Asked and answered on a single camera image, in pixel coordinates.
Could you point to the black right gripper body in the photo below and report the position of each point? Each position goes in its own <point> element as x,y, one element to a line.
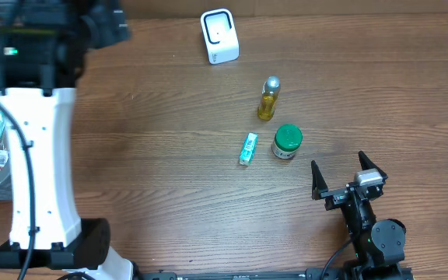
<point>335,198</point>

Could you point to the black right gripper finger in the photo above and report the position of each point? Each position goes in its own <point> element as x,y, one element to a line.
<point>367,164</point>
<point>319,185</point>

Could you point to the green lid jar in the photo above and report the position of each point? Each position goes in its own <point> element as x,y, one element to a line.
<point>288,138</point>

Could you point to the yellow oil bottle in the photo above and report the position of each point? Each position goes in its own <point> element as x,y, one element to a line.
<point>269,97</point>

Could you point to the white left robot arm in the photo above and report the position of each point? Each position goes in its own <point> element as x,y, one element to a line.
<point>43,48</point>

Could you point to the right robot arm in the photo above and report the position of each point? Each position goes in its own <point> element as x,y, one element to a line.
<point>375,248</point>

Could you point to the white barcode scanner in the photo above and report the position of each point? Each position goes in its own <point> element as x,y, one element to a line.
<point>220,36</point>

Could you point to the small teal box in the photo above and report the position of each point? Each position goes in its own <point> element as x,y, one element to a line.
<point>248,149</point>

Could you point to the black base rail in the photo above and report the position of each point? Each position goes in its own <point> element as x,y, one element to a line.
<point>308,274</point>

